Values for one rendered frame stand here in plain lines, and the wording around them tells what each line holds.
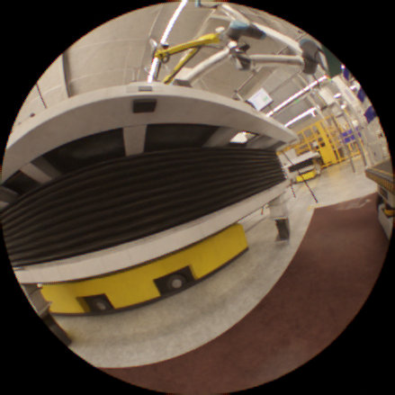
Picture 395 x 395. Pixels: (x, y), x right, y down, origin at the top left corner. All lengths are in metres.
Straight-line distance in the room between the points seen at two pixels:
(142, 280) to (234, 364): 0.57
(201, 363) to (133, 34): 10.27
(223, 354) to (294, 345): 0.22
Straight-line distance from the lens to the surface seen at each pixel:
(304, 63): 1.29
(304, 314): 0.55
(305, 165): 5.04
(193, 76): 0.88
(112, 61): 10.10
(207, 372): 0.50
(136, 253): 0.36
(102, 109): 0.37
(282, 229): 0.97
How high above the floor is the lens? 0.48
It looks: 4 degrees up
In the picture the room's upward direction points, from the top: 18 degrees counter-clockwise
